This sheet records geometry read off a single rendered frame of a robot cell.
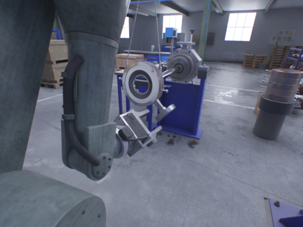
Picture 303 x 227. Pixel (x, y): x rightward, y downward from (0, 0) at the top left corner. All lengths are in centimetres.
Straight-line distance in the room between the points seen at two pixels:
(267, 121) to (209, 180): 151
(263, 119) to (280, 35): 1120
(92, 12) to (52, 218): 53
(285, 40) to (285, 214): 1268
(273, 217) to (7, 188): 193
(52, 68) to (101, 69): 510
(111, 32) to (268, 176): 229
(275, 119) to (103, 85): 282
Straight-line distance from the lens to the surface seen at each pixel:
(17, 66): 65
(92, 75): 65
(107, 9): 59
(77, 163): 76
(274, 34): 1402
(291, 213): 216
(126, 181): 199
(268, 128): 320
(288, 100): 309
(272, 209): 209
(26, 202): 43
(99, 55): 65
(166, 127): 295
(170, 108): 128
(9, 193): 47
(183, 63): 235
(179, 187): 196
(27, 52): 67
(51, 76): 589
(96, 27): 64
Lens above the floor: 145
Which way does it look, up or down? 24 degrees down
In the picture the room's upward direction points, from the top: 1 degrees clockwise
